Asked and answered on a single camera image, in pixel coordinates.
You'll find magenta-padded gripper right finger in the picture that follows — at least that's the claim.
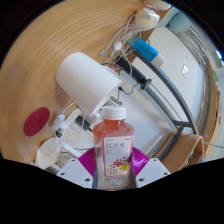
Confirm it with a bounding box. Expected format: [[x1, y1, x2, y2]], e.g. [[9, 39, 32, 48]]
[[129, 147, 172, 189]]

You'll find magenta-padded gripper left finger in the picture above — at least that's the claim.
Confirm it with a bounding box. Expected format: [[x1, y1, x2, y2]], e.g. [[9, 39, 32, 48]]
[[57, 146, 100, 190]]

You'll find clear pink drink bottle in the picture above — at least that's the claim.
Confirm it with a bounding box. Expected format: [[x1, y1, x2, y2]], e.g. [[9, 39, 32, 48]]
[[92, 105, 136, 191]]

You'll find white plastic bag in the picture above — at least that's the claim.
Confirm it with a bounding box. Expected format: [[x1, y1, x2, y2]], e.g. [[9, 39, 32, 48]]
[[34, 135, 63, 170]]

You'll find flat round red coaster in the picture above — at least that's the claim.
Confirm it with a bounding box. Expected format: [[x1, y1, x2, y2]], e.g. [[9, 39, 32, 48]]
[[22, 106, 51, 138]]

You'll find white paper cup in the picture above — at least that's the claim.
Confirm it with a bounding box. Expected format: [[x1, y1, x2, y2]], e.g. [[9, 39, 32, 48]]
[[55, 51, 123, 118]]

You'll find black electric shaver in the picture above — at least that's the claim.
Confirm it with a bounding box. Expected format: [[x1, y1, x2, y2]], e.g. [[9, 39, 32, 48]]
[[114, 55, 153, 91]]

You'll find blue and white tube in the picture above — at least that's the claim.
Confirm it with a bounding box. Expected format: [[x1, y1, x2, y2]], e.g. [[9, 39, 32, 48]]
[[126, 35, 167, 68]]

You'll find teal bed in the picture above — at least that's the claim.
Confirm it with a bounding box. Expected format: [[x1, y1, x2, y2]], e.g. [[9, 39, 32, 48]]
[[167, 11, 193, 34]]

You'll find round wrapped bun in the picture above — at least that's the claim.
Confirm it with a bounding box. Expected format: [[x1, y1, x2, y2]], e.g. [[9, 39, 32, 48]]
[[134, 7, 161, 31], [145, 0, 173, 11]]

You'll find grey metal desk frame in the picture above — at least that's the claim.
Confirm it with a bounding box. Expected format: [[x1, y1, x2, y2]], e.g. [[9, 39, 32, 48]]
[[114, 49, 214, 162]]

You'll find white cable bundle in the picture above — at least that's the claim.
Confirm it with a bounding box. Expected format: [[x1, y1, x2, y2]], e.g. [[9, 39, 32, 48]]
[[99, 13, 143, 69]]

